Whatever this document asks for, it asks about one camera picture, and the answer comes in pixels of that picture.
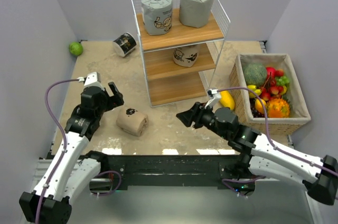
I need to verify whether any green lime fruit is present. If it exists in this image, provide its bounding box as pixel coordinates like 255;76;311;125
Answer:
69;42;83;57

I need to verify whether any black base frame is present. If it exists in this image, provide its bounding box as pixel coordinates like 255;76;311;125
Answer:
89;155;254;192

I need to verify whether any orange fruit in basket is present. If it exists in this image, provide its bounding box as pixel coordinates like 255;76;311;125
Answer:
255;98;267;114

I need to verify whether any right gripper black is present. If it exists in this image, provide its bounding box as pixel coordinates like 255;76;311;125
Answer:
175;101;229;140

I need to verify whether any grey roll cartoon print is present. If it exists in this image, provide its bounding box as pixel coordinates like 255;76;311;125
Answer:
141;0;173;35

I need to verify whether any grey roll white label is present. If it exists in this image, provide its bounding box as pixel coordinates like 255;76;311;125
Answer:
179;0;214;28

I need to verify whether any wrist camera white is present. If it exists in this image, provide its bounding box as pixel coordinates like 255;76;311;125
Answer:
77;72;102;88
205;88;221;108

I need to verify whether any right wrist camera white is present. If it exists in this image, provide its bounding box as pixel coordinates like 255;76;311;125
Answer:
205;88;221;108

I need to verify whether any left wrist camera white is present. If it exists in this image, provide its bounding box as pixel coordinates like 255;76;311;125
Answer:
77;72;102;88

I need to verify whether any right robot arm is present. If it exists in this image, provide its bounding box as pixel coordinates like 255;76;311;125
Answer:
176;102;337;206

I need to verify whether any green grapes bunch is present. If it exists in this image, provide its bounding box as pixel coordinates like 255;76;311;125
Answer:
275;76;290;86

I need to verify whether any black wrapped paper roll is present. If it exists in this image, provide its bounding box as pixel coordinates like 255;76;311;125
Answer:
112;32;137;58

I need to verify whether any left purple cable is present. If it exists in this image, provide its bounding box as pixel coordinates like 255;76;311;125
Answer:
34;78;85;223

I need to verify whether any orange horned melon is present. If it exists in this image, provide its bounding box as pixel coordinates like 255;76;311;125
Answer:
267;98;290;118

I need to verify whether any green melon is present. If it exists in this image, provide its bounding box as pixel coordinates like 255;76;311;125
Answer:
243;63;267;86

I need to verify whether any yellow mango fruit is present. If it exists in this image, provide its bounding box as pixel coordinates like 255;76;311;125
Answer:
219;90;236;110

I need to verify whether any red apple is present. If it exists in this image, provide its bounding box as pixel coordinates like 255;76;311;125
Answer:
266;67;276;79

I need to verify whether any white wire wooden shelf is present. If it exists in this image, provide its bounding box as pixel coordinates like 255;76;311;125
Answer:
131;0;230;107

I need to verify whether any woven basket white liner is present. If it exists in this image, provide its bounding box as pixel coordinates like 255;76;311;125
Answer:
230;53;311;135

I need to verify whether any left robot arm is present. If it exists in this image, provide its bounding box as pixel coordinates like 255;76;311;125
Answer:
19;82;124;223

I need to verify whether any brown roll sheep logo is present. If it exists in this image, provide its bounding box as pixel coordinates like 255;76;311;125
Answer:
116;107;149;137

